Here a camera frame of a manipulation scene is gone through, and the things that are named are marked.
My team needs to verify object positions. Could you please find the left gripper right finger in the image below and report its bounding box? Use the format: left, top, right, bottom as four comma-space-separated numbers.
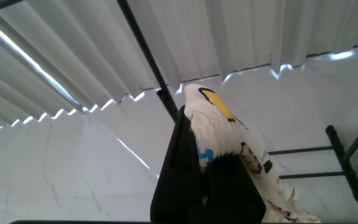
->
206, 153, 267, 223

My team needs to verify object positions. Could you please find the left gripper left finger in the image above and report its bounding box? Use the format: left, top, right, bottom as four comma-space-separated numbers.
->
150, 105, 208, 223

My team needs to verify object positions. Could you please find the cream printed garment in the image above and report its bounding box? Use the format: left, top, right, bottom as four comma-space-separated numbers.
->
183, 83, 321, 223

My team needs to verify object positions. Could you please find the black clothes rack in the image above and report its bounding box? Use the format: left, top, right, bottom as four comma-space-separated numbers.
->
0, 0, 358, 205

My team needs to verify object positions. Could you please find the white curtain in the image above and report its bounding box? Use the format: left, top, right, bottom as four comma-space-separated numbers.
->
0, 0, 358, 131

